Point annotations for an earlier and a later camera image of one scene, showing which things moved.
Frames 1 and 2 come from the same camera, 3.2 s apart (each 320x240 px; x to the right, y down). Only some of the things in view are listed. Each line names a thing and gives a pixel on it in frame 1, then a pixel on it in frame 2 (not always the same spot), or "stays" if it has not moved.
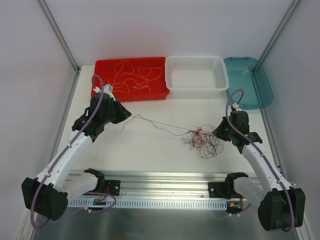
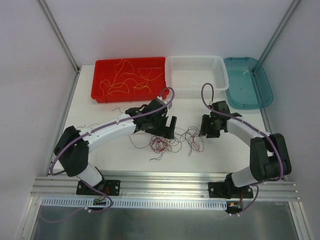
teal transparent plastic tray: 247,74 stays
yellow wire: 121,69 stays
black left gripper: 115,109 to 166,125
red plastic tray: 134,79 stays
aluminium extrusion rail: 153,186 stays
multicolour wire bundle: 204,139 to 160,145
